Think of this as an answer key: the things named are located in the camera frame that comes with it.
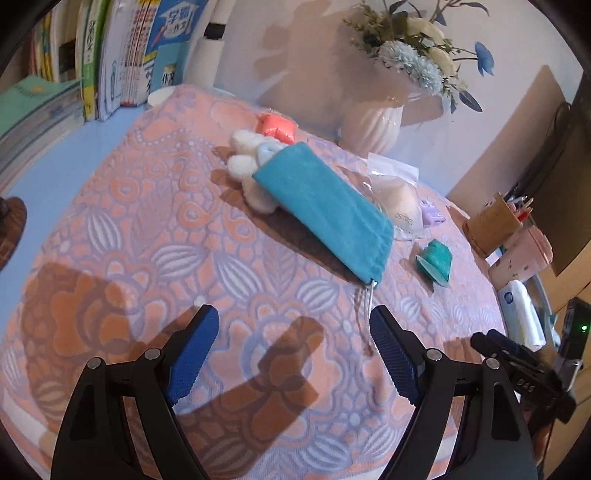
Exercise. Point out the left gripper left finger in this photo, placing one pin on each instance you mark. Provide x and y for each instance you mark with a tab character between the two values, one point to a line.
95	441

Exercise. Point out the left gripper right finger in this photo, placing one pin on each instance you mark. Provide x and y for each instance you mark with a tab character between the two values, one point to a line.
493	441

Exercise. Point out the clear zip bag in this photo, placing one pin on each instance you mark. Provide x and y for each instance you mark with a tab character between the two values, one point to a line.
395	186

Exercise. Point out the teal drawstring pouch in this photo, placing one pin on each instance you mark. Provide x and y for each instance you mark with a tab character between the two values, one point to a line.
346	222

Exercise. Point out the white plush bear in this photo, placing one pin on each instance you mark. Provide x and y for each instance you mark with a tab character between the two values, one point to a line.
251	151

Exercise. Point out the orange soft block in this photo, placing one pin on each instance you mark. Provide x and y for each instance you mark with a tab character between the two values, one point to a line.
278	127

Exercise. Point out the tissue pack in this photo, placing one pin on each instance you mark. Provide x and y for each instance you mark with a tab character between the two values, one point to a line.
521	320

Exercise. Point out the wooden pen holder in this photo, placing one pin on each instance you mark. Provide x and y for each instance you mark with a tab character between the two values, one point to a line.
490	228

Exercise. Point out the pens in holder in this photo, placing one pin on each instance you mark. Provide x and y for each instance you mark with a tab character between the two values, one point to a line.
519	203

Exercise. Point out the black television screen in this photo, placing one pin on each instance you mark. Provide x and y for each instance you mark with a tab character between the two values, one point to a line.
562	186

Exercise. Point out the brown round object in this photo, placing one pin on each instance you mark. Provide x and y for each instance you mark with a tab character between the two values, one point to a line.
12	225

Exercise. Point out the pink patterned table cloth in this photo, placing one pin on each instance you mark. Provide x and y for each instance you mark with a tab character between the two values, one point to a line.
133	224

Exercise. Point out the white ribbed vase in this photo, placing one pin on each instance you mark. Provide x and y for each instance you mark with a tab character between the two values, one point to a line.
373	126

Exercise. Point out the green flat book stack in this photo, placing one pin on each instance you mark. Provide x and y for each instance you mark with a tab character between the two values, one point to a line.
35	115

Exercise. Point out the blue white artificial flowers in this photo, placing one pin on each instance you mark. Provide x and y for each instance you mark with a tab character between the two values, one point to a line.
402	38

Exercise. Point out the white desk lamp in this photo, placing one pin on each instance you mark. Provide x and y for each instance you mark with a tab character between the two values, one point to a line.
203	50

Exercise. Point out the upright books row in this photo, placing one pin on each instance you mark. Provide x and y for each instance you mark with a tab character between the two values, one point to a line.
119	51

